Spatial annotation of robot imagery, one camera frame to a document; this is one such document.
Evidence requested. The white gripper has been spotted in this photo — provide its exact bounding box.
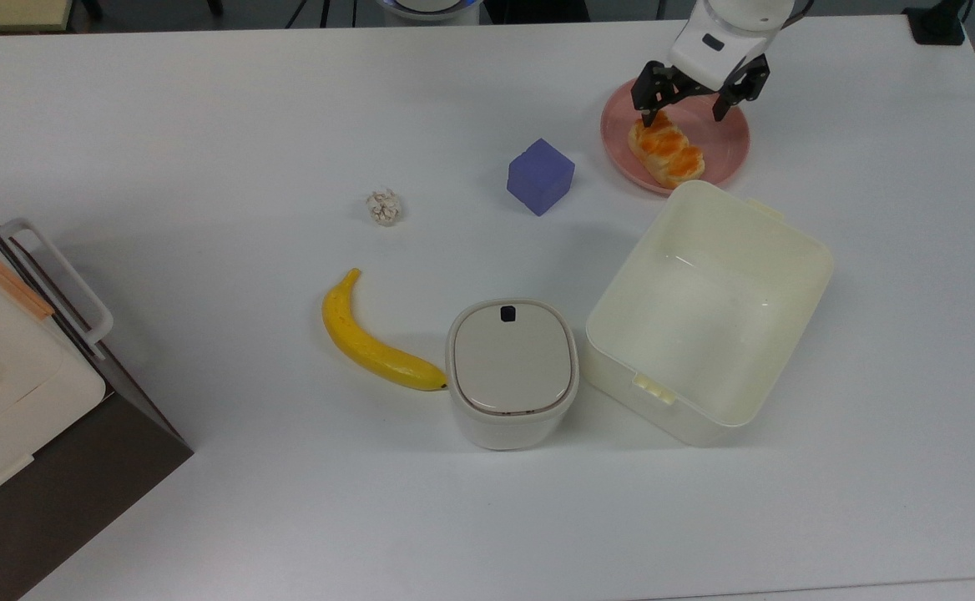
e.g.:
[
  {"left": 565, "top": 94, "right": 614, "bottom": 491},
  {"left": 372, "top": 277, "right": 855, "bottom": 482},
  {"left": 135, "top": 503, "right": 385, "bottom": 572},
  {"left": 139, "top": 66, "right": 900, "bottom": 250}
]
[{"left": 630, "top": 18, "right": 781, "bottom": 128}]

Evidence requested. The orange glazed bread loaf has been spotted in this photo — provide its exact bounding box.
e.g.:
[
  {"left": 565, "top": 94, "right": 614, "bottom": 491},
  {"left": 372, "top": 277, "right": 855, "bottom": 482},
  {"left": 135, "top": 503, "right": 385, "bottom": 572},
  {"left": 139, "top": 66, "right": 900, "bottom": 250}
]
[{"left": 628, "top": 110, "right": 706, "bottom": 190}]

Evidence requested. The pink round plate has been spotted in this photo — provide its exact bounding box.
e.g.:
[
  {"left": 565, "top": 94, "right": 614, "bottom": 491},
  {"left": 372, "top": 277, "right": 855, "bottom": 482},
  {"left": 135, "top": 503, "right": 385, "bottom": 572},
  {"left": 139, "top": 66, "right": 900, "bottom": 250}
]
[{"left": 599, "top": 72, "right": 750, "bottom": 196}]

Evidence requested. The purple foam cube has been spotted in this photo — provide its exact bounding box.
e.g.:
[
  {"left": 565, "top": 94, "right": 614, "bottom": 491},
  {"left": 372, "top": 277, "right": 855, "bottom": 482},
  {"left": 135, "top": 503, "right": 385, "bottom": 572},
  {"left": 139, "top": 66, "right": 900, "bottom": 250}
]
[{"left": 507, "top": 138, "right": 576, "bottom": 217}]

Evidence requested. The cream plastic storage box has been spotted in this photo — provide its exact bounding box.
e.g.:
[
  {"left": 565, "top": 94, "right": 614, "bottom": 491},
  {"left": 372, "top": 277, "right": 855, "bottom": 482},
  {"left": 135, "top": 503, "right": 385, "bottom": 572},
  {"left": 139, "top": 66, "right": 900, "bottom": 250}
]
[{"left": 583, "top": 179, "right": 835, "bottom": 447}]

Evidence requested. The black table clamp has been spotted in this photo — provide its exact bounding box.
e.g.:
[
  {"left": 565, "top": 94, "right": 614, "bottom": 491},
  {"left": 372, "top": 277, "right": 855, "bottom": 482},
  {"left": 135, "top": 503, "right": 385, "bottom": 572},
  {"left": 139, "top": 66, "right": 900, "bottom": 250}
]
[{"left": 902, "top": 0, "right": 974, "bottom": 46}]

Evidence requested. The small white crumpled ball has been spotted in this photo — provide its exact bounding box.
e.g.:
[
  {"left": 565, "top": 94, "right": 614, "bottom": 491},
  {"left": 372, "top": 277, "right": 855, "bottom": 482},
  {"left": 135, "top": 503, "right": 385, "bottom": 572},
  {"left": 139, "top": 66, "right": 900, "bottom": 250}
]
[{"left": 366, "top": 189, "right": 403, "bottom": 227}]

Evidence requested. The white lidded trash bin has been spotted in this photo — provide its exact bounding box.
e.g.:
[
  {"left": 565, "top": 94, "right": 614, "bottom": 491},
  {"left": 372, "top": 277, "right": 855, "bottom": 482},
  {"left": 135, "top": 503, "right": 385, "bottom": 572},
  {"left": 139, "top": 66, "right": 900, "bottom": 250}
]
[{"left": 445, "top": 298, "right": 580, "bottom": 452}]

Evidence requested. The yellow banana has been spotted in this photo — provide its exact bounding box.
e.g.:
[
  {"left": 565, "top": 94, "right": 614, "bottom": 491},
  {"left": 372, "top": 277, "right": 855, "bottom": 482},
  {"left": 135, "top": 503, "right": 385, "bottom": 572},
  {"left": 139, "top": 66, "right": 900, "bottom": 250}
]
[{"left": 321, "top": 268, "right": 449, "bottom": 392}]

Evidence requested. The beige wooden desk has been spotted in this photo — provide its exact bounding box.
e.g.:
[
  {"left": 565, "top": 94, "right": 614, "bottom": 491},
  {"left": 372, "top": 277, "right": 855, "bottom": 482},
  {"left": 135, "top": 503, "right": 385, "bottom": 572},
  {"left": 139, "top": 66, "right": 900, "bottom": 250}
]
[{"left": 0, "top": 0, "right": 76, "bottom": 34}]

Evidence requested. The white oven door handle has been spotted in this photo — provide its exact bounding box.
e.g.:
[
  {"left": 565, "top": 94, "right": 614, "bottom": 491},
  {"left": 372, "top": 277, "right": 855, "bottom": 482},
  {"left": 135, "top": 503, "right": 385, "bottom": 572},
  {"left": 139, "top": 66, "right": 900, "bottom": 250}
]
[{"left": 0, "top": 218, "right": 114, "bottom": 361}]

